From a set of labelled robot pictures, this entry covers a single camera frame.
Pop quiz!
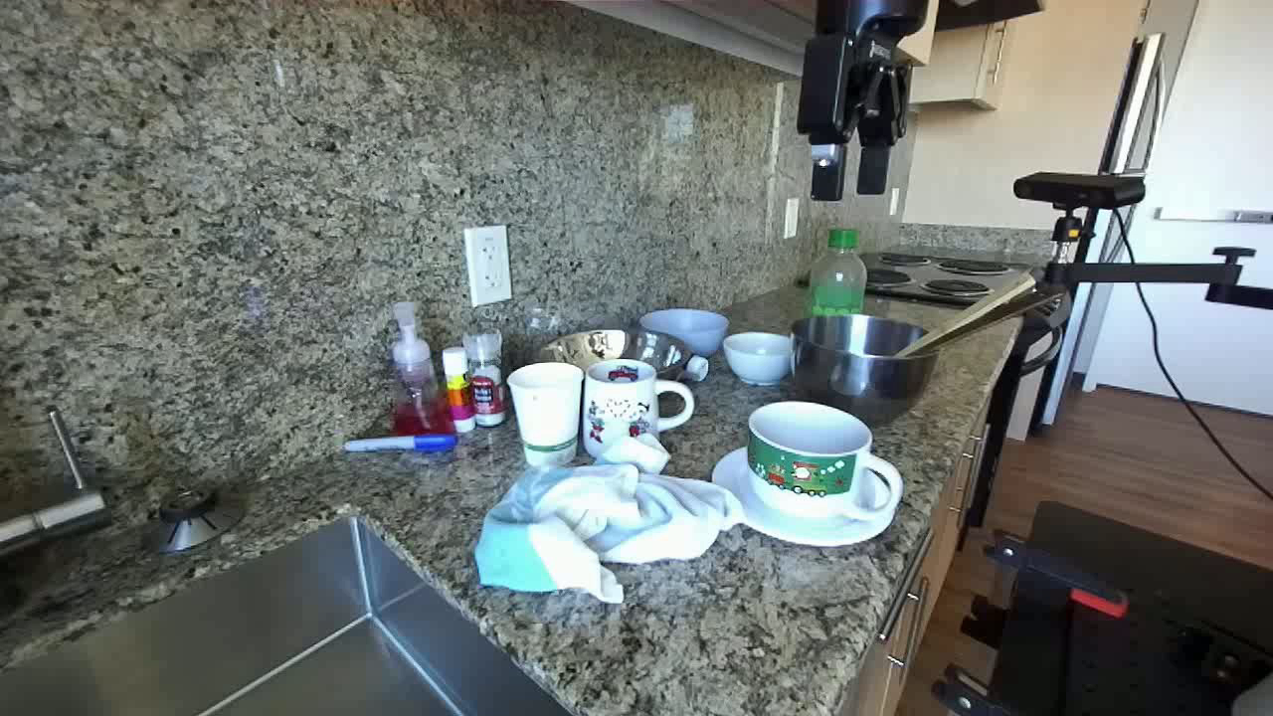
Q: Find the small red yellow bottle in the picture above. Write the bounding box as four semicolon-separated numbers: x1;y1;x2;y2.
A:
436;345;478;435

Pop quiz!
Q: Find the steel kitchen sink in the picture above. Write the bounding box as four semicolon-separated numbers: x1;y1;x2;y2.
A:
0;513;573;716

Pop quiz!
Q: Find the green christmas mug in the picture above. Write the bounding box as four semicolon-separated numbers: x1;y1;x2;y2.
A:
745;399;905;525

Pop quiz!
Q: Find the wooden lower cabinet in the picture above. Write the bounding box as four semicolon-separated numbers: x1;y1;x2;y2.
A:
839;382;1010;716

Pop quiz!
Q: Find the steel kitchen faucet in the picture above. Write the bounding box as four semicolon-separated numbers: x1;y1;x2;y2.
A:
0;403;114;561

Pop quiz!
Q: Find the white saucer plate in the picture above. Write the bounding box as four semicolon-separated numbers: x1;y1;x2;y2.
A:
709;447;905;553

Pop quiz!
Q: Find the wooden upper cabinet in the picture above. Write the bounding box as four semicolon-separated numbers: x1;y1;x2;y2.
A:
561;0;1051;112

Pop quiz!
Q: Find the white refrigerator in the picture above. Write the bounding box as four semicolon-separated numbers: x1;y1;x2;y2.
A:
1076;0;1273;420

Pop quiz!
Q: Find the black camera cable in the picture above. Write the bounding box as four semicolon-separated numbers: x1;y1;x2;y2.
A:
1111;203;1273;511

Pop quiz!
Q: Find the dark mobile cart base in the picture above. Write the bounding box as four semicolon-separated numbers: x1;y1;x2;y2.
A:
928;496;1273;716

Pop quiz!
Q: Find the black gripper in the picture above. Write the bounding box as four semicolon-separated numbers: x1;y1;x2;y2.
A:
791;33;919;203

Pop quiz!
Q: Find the black stereo camera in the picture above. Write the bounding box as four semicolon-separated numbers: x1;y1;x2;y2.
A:
1010;169;1148;212

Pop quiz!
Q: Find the white printed mug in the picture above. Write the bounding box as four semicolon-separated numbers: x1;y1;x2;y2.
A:
582;357;701;470

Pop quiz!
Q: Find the metal cabinet handle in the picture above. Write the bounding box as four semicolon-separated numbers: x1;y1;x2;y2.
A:
879;568;932;654

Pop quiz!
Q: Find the green cap plastic bottle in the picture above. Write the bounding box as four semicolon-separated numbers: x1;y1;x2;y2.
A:
807;227;871;322

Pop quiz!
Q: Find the shallow steel bowl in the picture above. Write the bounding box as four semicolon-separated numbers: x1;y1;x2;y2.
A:
534;326;692;382

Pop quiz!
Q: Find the blue marker pen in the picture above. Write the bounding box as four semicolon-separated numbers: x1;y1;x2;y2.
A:
337;430;460;459

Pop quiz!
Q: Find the white teal towel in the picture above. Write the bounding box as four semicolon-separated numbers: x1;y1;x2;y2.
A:
473;459;746;610

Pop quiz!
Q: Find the black stove top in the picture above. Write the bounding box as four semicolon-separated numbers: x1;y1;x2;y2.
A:
791;248;1039;309

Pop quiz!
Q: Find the small white bowl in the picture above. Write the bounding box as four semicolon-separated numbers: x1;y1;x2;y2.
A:
721;332;798;395

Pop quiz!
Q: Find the black camera stand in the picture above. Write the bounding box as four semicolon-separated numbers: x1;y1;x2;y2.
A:
968;203;1265;533

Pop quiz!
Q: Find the clear soap pump bottle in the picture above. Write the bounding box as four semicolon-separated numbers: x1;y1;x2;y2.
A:
384;300;455;438

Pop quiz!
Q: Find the wooden cabinet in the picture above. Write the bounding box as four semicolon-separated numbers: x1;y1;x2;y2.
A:
561;0;1051;112
839;382;1010;716

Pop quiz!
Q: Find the white plain mug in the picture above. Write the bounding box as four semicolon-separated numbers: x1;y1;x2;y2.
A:
504;357;587;470

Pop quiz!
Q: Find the large deep steel bowl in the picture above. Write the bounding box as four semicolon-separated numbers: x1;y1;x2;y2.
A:
786;309;941;427

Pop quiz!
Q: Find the small clear jar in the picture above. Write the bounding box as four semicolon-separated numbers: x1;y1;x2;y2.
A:
465;332;512;430

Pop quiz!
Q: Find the long wooden spoon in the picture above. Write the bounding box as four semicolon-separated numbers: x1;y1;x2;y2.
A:
891;271;1042;365

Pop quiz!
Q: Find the light blue bowl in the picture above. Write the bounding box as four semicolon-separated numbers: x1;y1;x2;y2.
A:
638;308;733;361

